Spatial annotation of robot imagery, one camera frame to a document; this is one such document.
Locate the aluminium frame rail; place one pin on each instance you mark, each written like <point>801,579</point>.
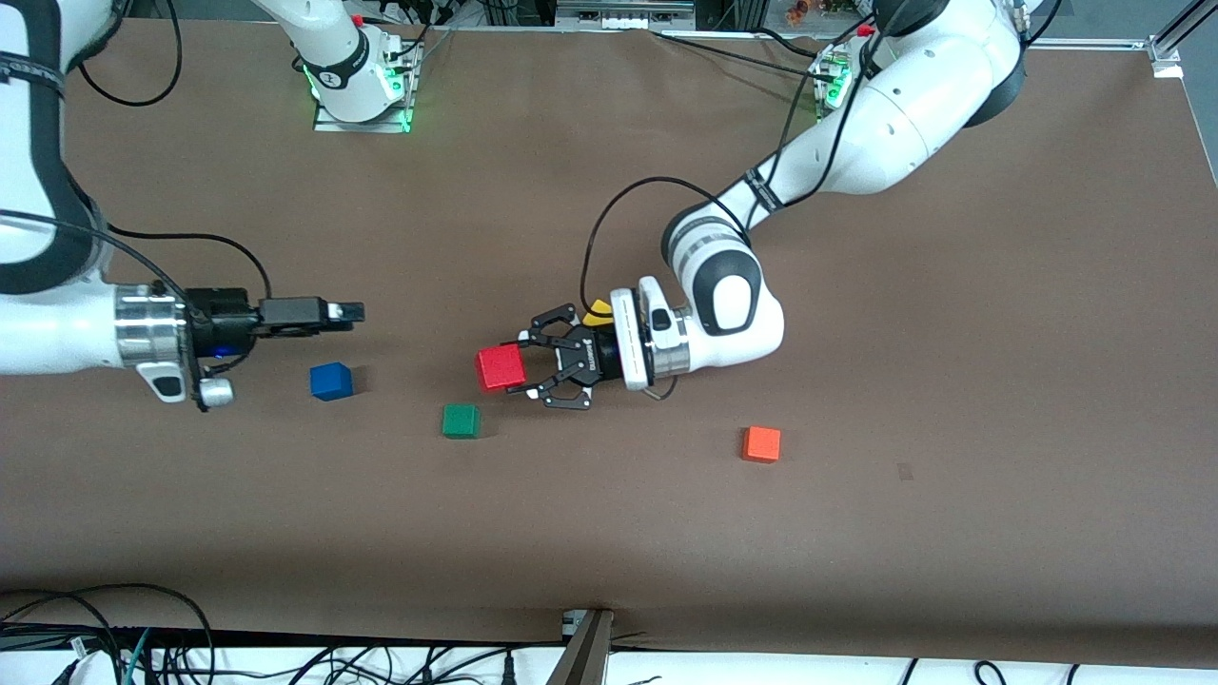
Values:
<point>1085,42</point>

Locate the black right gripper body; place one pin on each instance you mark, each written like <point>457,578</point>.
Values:
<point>223,322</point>

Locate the blue wooden cube block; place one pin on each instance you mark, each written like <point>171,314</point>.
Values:
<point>330,381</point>

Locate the aluminium frame corner profile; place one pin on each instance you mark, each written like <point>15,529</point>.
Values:
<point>1166,52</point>

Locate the white power strip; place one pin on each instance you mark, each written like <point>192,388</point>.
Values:
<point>623,14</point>

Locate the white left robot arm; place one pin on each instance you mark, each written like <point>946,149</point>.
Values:
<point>885,114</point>

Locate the orange wooden cube block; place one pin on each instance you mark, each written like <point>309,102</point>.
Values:
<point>761,444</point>

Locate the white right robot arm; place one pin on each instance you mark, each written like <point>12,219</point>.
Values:
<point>48,333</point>

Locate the brown table cover sheet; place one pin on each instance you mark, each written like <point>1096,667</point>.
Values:
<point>609,533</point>

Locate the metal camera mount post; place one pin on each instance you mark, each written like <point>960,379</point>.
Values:
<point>585,656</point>

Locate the green wooden cube block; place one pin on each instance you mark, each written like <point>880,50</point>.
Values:
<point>461,421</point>

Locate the red wooden cube block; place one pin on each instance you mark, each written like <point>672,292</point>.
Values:
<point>500,368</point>

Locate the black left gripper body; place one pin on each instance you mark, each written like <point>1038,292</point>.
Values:
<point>597,363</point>

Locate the yellow wooden cube block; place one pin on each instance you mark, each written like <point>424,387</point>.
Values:
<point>598,309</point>

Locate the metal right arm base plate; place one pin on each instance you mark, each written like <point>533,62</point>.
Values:
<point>381,127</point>

